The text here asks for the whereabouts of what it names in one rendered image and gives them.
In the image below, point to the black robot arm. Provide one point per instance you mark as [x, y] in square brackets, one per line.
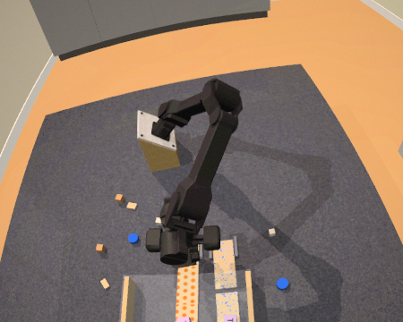
[192, 197]

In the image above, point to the peach strip with blue dots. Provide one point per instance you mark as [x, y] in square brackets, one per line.
[224, 259]

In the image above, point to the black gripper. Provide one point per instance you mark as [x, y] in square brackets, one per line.
[210, 238]

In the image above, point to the blue round button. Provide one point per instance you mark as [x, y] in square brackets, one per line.
[133, 238]
[282, 283]

